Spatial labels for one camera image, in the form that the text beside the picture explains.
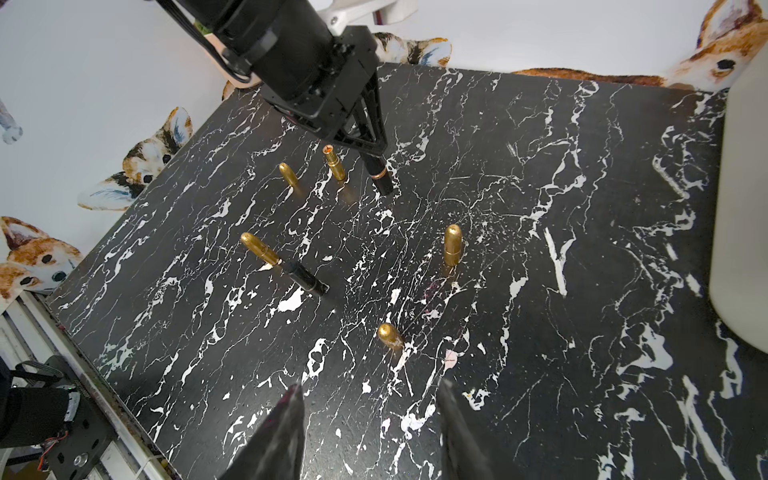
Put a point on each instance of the gold lipstick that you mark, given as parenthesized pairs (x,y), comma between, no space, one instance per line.
(390,336)
(260,249)
(453,245)
(334,163)

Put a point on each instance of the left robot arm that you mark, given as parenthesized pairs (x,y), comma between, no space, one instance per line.
(282,43)

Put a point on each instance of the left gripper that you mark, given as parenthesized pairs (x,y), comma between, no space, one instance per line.
(343,104)

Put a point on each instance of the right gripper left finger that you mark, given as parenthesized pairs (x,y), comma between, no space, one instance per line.
(275,450)

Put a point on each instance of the black lipstick tube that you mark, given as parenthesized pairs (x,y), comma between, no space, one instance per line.
(378,172)

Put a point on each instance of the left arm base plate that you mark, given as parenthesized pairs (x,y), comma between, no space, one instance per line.
(89,432)

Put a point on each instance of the black lipstick cap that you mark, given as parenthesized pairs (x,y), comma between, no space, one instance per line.
(304,278)

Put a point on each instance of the cream rectangular tray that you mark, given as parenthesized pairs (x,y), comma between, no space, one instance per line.
(738,277)

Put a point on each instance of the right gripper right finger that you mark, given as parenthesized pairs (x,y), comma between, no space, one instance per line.
(462,457)

